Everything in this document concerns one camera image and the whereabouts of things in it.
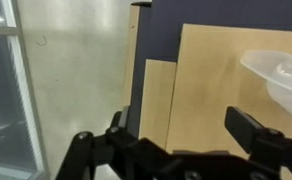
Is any bottom flat cardboard box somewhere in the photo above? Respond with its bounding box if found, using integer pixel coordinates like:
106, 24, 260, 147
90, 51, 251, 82
125, 0, 292, 136

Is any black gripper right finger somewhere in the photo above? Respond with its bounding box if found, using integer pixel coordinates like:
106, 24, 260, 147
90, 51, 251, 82
224, 106, 264, 152

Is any clear plastic measuring jug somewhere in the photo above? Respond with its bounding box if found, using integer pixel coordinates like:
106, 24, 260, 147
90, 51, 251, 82
240, 50, 292, 115

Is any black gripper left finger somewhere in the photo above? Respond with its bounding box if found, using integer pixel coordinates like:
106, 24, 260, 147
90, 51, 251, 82
106, 106, 132, 140

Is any upper cardboard box under jug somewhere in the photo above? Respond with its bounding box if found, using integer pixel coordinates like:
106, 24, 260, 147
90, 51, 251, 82
165, 23, 292, 180

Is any middle large cardboard box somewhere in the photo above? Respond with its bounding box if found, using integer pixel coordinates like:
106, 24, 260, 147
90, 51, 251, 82
139, 59, 177, 149

